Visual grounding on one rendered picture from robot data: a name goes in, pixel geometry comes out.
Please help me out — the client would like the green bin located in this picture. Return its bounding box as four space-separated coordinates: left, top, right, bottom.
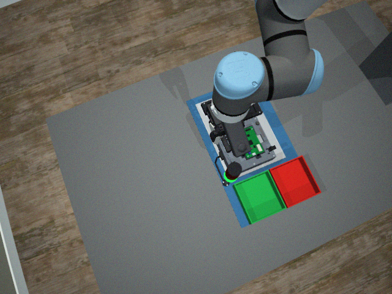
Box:
233 170 287 224

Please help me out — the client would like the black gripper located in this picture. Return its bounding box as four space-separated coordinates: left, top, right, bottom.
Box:
206 104 226 145

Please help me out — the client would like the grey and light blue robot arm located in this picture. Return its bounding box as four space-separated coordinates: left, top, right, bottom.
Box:
210 0 328 157

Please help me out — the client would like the green circuit board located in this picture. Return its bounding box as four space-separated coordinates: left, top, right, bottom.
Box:
244 126 264 159

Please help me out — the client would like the red bin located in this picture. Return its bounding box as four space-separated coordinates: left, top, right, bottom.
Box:
269 155 321 208

